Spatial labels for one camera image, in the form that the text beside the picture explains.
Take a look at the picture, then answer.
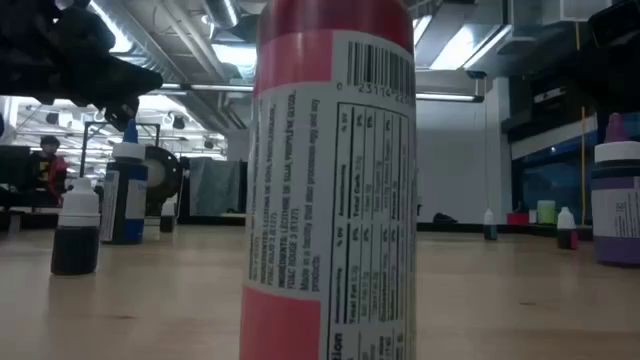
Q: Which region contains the black aluminium table frame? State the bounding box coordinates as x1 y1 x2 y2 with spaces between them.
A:
0 207 640 242

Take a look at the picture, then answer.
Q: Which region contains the small white-capped dropper bottle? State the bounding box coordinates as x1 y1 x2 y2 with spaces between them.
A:
482 208 499 242
50 177 101 277
556 206 580 251

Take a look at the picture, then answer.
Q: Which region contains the person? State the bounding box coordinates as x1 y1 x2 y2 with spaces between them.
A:
27 134 69 207

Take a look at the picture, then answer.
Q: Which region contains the large purple food coloring bottle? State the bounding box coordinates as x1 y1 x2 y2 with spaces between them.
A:
591 112 640 267

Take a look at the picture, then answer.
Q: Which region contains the black monitor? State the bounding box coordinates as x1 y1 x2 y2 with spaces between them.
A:
0 144 32 209

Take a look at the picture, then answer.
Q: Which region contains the grey covered cabinet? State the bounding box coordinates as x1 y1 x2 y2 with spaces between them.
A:
188 157 242 217

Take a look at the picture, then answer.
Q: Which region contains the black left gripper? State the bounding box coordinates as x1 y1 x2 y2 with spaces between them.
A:
0 0 165 133

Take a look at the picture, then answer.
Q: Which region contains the silver ceiling duct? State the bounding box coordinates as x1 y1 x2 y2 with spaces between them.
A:
202 0 241 29

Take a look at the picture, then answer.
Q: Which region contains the large blue food coloring bottle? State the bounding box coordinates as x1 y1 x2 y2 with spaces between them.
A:
99 118 150 246

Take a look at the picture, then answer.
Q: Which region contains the white ceiling box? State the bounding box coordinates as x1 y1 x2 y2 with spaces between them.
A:
542 0 592 26

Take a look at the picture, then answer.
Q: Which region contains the large red food coloring bottle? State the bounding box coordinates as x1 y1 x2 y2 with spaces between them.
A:
238 0 417 360

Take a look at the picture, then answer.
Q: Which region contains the green plastic container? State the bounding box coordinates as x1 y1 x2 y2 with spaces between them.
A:
536 199 557 225

